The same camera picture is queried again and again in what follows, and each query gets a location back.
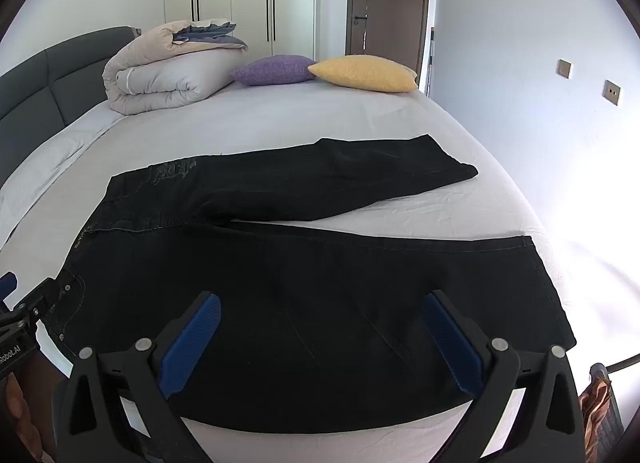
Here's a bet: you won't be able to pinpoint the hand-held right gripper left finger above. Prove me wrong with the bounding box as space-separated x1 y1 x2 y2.
52 290 223 463

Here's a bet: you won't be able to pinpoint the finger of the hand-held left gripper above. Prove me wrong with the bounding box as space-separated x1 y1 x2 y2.
0 271 19 304
14 276 69 330

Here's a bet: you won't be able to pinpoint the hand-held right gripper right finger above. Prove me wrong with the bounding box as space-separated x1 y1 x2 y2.
422 289 586 463

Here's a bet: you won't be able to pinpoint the black pants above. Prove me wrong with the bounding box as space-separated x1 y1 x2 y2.
37 136 577 435

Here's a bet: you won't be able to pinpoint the person's left hand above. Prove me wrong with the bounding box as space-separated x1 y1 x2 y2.
0 360 48 463

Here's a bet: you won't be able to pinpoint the brown bag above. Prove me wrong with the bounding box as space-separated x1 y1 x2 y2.
578 363 624 450

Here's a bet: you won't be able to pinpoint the dark thin bar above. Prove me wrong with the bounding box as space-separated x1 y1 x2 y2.
575 353 640 375

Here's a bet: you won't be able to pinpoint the grey padded headboard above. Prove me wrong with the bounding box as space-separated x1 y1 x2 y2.
0 26 143 185

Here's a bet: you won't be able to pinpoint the folded beige duvet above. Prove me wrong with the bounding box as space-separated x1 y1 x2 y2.
102 19 249 116

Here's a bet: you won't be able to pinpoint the yellow pillow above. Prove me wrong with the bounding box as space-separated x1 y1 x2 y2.
307 55 418 93

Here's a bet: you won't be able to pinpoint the purple pillow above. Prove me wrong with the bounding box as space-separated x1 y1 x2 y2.
230 55 317 86

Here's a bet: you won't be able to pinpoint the folded blue grey blanket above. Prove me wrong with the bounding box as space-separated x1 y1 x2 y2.
172 20 249 52

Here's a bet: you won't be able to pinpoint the brown door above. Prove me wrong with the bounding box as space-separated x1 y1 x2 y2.
346 0 432 94

